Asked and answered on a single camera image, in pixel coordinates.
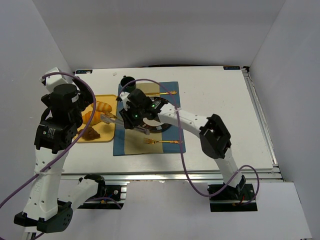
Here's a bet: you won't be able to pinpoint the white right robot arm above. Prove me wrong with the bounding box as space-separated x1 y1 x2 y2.
117 89 246 198

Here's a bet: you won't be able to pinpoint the right blue logo sticker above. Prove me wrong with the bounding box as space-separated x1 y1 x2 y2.
223 65 241 71

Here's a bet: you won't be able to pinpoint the striped bread roll far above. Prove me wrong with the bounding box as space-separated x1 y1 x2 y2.
94 100 113 113

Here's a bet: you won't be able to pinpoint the gold knife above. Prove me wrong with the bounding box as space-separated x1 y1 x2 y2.
145 91 177 96

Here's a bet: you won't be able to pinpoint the metal tongs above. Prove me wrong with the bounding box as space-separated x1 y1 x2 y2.
100 112 150 135

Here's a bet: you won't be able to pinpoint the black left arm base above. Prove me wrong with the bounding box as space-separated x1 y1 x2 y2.
78 185 127 210

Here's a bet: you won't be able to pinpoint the dark rimmed ceramic plate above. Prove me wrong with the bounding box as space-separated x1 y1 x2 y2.
139 96 172 134

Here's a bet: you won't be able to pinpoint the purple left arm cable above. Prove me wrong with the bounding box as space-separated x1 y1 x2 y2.
0 71 97 240

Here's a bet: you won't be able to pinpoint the blue beige placemat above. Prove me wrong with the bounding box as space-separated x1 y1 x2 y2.
113 81 181 156

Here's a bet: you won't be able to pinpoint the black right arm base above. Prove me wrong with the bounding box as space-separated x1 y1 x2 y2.
209 183 258 213

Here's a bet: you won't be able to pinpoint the gold fork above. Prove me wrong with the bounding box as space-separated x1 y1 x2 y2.
143 138 183 145

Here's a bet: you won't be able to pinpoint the striped orange croissant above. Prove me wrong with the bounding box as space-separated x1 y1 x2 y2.
82 111 105 126

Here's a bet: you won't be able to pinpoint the brown chocolate croissant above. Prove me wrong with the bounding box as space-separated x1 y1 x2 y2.
77 126 101 141

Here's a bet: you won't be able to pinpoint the left blue logo sticker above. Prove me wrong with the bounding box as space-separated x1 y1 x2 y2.
75 69 93 75

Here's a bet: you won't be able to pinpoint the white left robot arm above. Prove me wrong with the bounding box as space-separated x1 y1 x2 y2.
14 67 106 234

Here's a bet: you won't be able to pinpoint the yellow plastic tray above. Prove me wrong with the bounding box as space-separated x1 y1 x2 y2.
77 94 118 144

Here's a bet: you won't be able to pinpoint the dark green mug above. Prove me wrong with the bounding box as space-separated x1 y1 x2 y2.
120 75 137 93

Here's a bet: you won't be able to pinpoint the blue logo sticker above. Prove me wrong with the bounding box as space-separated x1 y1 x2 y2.
75 69 93 75
223 65 241 71

